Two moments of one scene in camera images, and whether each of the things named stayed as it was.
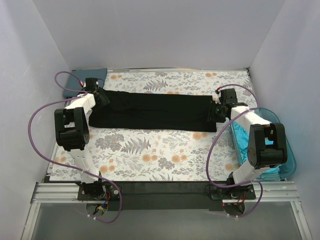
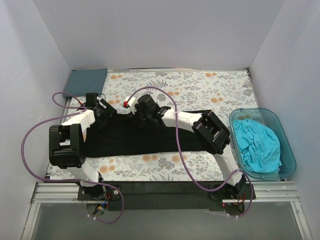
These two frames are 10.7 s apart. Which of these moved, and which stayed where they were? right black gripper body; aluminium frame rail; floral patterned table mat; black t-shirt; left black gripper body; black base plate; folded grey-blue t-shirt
Moved: left black gripper body; black t-shirt; right black gripper body
Stayed: black base plate; floral patterned table mat; folded grey-blue t-shirt; aluminium frame rail
